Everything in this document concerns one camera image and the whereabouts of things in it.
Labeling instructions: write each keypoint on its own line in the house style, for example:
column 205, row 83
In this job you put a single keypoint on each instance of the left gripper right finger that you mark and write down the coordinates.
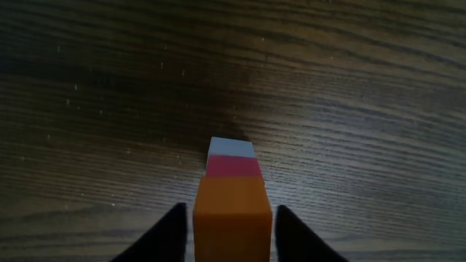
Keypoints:
column 296, row 242

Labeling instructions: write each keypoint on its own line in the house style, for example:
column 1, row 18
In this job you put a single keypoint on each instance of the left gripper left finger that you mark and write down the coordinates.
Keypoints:
column 164, row 240

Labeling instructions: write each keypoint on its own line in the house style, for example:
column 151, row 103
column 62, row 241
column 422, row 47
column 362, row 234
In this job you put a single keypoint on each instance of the orange cube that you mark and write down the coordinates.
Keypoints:
column 232, row 214

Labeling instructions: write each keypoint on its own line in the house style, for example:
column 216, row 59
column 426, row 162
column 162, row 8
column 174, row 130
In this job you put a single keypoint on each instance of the red cube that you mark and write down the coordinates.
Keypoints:
column 233, row 166

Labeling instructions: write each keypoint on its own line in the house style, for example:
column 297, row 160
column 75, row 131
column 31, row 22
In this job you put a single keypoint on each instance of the white cube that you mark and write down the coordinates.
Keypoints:
column 231, row 147

